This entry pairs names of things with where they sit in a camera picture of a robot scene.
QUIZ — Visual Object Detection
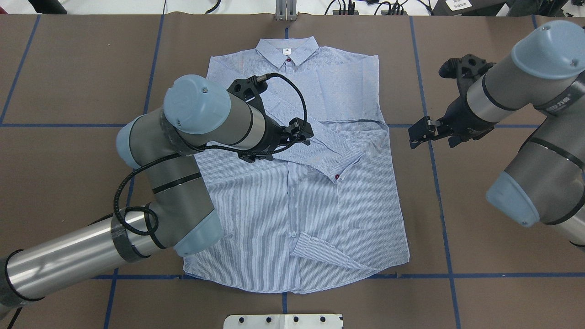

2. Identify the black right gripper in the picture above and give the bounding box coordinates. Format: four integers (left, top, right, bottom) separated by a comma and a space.
408, 54, 495, 149

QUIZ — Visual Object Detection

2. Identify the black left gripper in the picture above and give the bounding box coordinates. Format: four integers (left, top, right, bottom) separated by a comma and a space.
227, 75, 315, 163

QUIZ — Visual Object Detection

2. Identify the light blue striped shirt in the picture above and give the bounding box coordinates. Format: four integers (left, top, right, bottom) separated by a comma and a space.
183, 37, 410, 293

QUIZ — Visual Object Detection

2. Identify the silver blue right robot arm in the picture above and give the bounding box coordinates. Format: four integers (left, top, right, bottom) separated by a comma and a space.
408, 20, 585, 250

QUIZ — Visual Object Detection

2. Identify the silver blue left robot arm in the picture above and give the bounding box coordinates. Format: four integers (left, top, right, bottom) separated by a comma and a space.
1, 73, 313, 318

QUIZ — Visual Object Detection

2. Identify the black labelled box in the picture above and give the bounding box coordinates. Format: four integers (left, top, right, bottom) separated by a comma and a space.
431, 0, 506, 16

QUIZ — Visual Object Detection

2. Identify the aluminium frame post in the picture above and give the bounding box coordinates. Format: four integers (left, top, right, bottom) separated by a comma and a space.
275, 0, 298, 21

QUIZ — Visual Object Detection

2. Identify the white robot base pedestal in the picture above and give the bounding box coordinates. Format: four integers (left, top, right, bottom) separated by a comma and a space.
223, 313, 345, 329

